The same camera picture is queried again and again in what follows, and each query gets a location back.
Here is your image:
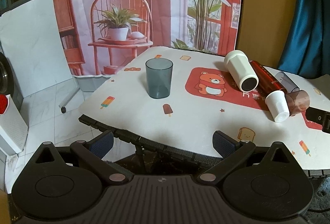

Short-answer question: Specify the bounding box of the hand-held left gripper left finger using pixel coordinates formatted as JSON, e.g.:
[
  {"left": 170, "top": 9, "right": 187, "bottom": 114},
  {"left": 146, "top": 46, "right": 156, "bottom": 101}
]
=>
[{"left": 35, "top": 130, "right": 129, "bottom": 184}]

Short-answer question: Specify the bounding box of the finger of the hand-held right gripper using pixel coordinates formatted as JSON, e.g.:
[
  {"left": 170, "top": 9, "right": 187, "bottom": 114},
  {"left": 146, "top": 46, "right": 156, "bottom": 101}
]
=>
[{"left": 306, "top": 106, "right": 330, "bottom": 135}]

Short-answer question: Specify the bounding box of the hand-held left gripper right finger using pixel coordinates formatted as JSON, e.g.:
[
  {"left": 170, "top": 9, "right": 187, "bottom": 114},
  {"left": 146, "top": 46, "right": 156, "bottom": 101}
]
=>
[{"left": 196, "top": 130, "right": 297, "bottom": 184}]

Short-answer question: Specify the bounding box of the brown translucent cup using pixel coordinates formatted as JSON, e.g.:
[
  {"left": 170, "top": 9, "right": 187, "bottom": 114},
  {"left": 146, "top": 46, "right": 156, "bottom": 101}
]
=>
[{"left": 285, "top": 89, "right": 310, "bottom": 117}]

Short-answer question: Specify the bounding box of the small white cup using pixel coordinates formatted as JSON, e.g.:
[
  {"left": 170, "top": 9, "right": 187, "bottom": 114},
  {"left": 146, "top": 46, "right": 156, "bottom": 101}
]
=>
[{"left": 265, "top": 90, "right": 290, "bottom": 123}]

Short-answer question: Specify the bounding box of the large white cup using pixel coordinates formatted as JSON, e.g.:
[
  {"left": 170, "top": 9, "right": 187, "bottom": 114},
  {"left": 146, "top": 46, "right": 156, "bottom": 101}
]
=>
[{"left": 223, "top": 50, "right": 259, "bottom": 92}]

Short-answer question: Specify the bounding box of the grey translucent upright cup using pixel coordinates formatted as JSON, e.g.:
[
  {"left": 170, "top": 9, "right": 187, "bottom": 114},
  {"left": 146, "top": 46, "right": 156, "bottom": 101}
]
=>
[{"left": 145, "top": 58, "right": 173, "bottom": 100}]

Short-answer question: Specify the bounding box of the printed bear tablecloth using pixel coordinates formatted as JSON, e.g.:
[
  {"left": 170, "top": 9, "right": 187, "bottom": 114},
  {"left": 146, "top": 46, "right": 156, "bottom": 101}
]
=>
[{"left": 79, "top": 46, "right": 330, "bottom": 171}]

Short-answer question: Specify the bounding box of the grey stand leg with caster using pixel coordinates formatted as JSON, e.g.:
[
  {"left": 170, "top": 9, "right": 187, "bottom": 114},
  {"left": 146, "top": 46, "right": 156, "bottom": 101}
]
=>
[{"left": 59, "top": 85, "right": 81, "bottom": 113}]

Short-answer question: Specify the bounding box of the black folding table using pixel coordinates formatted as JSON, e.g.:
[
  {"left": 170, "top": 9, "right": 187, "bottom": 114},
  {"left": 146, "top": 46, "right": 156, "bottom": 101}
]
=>
[{"left": 78, "top": 114, "right": 330, "bottom": 183}]

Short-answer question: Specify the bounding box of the red cylindrical bottle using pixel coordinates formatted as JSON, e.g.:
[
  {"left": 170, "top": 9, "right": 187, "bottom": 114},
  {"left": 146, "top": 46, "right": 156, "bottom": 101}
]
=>
[{"left": 250, "top": 60, "right": 287, "bottom": 96}]

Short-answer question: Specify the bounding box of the white perforated box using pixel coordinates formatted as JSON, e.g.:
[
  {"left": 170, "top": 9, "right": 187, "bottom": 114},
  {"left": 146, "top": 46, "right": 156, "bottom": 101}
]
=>
[{"left": 0, "top": 94, "right": 29, "bottom": 155}]

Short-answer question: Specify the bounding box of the blue curtain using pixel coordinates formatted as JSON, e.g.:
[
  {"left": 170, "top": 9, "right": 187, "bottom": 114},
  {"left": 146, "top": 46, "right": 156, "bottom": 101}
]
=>
[{"left": 277, "top": 0, "right": 330, "bottom": 79}]

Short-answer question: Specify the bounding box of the red fuzzy object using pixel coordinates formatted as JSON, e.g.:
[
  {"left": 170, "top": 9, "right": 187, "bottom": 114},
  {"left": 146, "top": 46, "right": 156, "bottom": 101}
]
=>
[{"left": 0, "top": 94, "right": 10, "bottom": 114}]

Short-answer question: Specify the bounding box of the washing machine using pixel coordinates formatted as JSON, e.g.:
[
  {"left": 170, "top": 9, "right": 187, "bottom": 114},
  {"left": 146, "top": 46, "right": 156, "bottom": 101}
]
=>
[{"left": 0, "top": 41, "right": 24, "bottom": 121}]

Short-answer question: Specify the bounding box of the white marble board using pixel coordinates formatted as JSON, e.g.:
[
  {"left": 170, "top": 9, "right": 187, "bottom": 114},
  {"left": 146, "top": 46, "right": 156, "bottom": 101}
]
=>
[{"left": 0, "top": 0, "right": 77, "bottom": 98}]

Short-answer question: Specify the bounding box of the printed room backdrop cloth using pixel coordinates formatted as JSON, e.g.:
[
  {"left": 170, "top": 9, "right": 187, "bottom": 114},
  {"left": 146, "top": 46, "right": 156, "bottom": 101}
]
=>
[{"left": 50, "top": 0, "right": 244, "bottom": 77}]

